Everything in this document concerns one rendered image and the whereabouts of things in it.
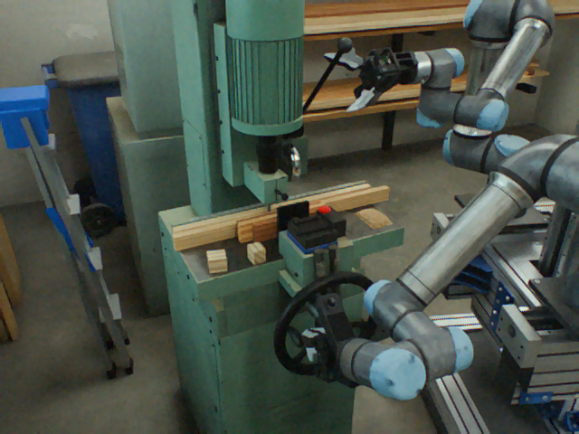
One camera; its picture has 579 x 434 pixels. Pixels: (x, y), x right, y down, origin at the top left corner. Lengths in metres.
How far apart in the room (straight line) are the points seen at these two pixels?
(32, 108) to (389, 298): 1.27
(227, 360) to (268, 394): 0.21
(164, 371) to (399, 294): 1.52
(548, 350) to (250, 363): 0.75
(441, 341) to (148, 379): 1.61
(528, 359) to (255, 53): 0.97
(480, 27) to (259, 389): 1.20
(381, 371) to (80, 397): 1.67
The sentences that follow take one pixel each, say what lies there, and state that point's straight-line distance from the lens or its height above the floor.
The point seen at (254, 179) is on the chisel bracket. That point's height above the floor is 1.05.
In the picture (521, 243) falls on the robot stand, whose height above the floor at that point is 0.73.
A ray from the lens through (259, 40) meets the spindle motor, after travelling 1.22.
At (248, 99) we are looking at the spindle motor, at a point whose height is 1.28.
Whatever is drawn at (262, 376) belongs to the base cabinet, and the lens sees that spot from 1.57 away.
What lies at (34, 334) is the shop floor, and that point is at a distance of 2.74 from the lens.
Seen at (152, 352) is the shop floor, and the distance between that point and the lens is 2.48.
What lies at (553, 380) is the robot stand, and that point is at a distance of 1.57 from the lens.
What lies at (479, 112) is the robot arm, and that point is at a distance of 1.41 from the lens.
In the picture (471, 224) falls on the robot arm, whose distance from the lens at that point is 1.03.
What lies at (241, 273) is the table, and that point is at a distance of 1.32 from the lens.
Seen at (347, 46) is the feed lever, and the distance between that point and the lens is 1.26.
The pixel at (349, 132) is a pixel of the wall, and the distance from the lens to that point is 4.28.
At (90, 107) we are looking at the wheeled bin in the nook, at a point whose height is 0.78.
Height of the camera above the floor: 1.65
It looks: 29 degrees down
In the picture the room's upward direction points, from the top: straight up
